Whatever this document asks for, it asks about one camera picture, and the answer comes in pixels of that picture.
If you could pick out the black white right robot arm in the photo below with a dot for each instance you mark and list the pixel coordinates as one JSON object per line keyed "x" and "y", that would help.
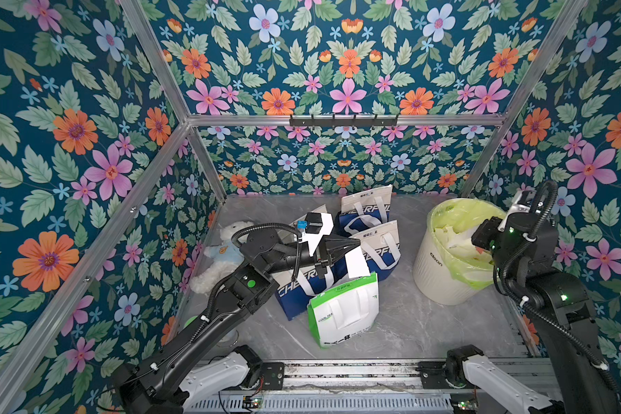
{"x": 522, "y": 245}

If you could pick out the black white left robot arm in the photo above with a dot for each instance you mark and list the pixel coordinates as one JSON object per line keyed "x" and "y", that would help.
{"x": 176, "y": 376}

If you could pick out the black wall hook rail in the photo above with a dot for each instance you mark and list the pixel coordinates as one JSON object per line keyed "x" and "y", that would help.
{"x": 333, "y": 121}

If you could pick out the white teddy bear blue shirt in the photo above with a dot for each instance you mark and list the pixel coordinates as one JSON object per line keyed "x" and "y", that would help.
{"x": 225, "y": 259}

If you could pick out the front left blue white bag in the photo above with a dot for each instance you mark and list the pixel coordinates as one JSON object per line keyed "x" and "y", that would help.
{"x": 294, "y": 295}

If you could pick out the paper scraps in bin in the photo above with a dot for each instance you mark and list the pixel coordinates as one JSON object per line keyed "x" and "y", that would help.
{"x": 453, "y": 234}

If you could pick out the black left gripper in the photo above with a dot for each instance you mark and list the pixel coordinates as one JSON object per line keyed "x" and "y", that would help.
{"x": 323, "y": 250}

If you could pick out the white receipt bag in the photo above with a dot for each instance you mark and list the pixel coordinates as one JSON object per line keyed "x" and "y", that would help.
{"x": 356, "y": 264}

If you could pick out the back right blue white bag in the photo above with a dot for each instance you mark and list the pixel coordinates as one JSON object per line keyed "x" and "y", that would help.
{"x": 365, "y": 210}

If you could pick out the white trash bin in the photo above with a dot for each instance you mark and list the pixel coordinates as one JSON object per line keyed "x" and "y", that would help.
{"x": 433, "y": 279}

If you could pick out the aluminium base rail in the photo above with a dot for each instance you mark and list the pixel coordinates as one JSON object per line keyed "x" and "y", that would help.
{"x": 333, "y": 386}

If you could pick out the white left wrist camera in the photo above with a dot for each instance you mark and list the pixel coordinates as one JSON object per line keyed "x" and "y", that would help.
{"x": 314, "y": 227}

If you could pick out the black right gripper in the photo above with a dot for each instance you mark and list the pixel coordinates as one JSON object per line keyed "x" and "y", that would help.
{"x": 484, "y": 236}

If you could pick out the green white takeout bag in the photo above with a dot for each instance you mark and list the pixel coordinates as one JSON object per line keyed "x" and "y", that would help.
{"x": 344, "y": 311}

